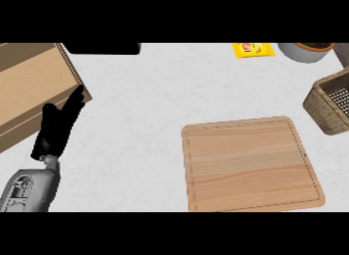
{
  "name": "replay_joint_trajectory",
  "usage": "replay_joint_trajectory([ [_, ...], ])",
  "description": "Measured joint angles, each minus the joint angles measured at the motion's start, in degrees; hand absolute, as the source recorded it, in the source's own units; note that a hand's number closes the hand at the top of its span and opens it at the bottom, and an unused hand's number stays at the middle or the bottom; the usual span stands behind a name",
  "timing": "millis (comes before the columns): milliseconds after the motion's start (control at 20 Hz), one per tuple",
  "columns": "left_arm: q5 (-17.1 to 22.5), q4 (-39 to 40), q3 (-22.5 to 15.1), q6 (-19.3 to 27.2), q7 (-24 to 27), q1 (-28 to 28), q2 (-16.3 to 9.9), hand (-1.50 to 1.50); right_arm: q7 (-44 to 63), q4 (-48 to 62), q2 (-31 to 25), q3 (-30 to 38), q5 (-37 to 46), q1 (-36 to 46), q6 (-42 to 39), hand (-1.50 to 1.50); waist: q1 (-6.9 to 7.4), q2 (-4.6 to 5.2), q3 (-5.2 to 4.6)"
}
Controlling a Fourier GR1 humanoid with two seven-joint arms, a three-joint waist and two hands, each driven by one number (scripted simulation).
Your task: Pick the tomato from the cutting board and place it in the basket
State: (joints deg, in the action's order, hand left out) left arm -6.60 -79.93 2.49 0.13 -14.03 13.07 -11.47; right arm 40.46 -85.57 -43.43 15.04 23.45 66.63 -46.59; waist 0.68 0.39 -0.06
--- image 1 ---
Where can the brown wicker basket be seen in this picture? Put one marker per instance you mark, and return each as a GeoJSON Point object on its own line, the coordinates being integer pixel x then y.
{"type": "Point", "coordinates": [335, 99]}

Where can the wooden cutting board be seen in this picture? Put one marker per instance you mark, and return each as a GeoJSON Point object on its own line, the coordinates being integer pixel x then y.
{"type": "Point", "coordinates": [252, 164]}

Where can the black appliance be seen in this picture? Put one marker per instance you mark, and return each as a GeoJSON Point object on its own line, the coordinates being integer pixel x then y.
{"type": "Point", "coordinates": [101, 48]}

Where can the yellow tea packet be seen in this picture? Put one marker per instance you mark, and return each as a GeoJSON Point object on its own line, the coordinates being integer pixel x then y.
{"type": "Point", "coordinates": [252, 50]}

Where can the grey plant pot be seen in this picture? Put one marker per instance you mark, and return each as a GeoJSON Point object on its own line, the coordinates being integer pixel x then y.
{"type": "Point", "coordinates": [305, 51]}

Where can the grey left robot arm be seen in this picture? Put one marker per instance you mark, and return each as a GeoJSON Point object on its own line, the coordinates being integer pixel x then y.
{"type": "Point", "coordinates": [30, 189]}

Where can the wooden cabinet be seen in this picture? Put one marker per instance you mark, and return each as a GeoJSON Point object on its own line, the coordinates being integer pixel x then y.
{"type": "Point", "coordinates": [22, 93]}

